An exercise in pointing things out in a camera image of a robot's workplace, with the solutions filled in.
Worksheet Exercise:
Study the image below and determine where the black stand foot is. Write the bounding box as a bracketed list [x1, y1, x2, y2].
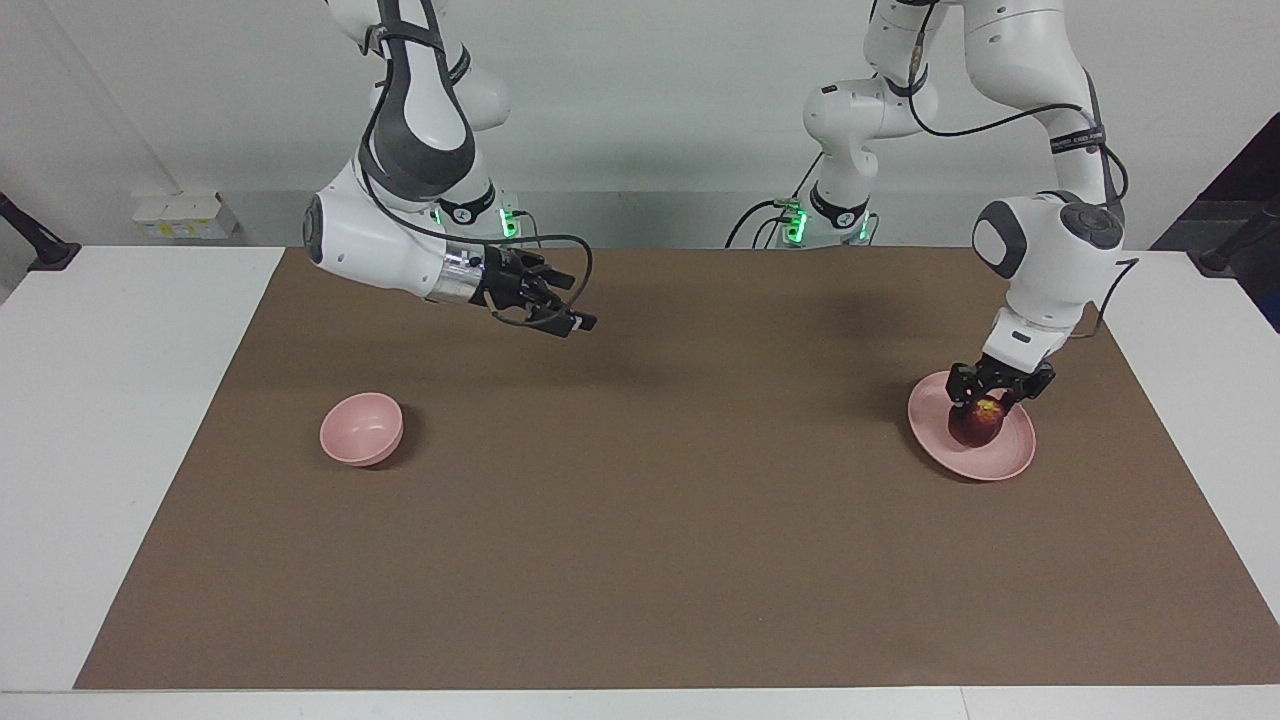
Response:
[0, 191, 82, 272]

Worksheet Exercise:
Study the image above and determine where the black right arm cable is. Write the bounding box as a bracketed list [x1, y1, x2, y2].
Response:
[357, 0, 595, 333]

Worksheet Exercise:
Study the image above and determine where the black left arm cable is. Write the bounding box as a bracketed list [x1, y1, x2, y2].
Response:
[868, 0, 1142, 341]

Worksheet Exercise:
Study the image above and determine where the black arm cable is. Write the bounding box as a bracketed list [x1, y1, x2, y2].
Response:
[357, 0, 595, 333]
[868, 0, 1142, 341]

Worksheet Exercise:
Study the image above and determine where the pink plate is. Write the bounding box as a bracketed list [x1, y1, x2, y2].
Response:
[907, 370, 1037, 482]

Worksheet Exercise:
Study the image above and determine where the black base cable bundle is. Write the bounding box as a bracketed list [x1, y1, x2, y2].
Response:
[724, 150, 823, 250]

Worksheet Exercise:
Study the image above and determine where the brown table mat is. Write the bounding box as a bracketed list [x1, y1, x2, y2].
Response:
[73, 247, 1280, 691]

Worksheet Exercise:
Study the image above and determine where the black stand leg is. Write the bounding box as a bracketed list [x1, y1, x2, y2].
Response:
[1197, 198, 1280, 278]

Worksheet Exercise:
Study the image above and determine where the white power strip box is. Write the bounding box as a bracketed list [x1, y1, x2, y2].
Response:
[131, 191, 242, 242]

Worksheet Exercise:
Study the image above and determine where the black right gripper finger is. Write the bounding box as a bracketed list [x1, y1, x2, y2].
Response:
[528, 298, 599, 339]
[520, 260, 577, 293]

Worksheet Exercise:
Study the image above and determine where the dark panel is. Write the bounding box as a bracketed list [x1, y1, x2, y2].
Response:
[1150, 112, 1280, 253]

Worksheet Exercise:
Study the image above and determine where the pink bowl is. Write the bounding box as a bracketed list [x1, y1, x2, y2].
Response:
[319, 392, 405, 468]

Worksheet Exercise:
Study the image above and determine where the dark red apple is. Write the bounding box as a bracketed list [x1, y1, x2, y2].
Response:
[947, 395, 1007, 449]

